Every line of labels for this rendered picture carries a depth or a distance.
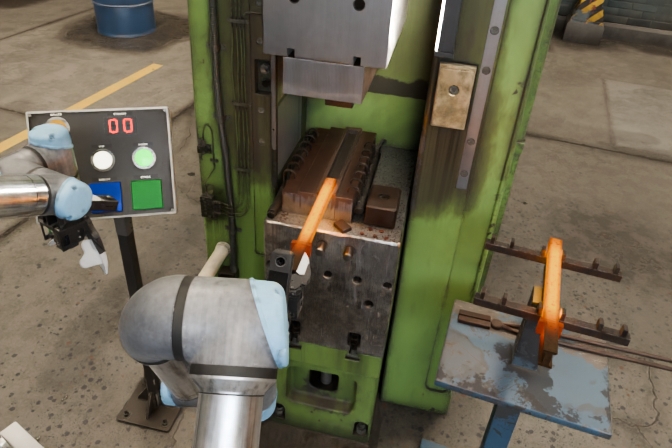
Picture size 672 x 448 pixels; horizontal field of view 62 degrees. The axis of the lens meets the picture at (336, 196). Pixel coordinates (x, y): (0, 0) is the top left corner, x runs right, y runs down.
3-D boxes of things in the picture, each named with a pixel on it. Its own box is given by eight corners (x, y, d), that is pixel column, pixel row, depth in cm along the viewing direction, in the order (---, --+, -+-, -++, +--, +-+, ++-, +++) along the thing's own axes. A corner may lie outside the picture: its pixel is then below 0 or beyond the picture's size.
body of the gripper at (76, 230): (44, 241, 126) (31, 197, 119) (78, 224, 132) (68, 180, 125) (64, 255, 122) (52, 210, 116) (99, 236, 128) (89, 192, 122)
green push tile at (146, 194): (163, 207, 146) (161, 179, 145) (132, 209, 144) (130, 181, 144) (163, 207, 147) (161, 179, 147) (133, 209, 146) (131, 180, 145)
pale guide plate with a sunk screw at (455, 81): (464, 130, 147) (476, 68, 138) (429, 125, 148) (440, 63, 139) (464, 127, 149) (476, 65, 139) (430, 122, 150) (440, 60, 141)
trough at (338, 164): (335, 198, 152) (335, 194, 152) (316, 195, 153) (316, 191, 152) (361, 132, 187) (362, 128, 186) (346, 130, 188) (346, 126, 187)
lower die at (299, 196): (351, 222, 155) (353, 197, 151) (281, 210, 158) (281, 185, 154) (374, 153, 190) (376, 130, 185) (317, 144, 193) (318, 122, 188)
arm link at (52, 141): (14, 133, 110) (50, 117, 117) (27, 180, 116) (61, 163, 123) (42, 143, 108) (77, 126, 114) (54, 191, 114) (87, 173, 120)
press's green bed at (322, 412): (368, 447, 199) (381, 357, 173) (267, 423, 204) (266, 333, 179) (389, 333, 244) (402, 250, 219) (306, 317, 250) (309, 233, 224)
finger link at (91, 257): (88, 284, 126) (67, 249, 124) (110, 271, 130) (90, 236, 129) (94, 283, 124) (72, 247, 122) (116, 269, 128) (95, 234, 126)
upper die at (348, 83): (361, 104, 136) (364, 67, 131) (282, 93, 139) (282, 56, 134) (385, 51, 171) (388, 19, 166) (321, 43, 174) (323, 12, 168)
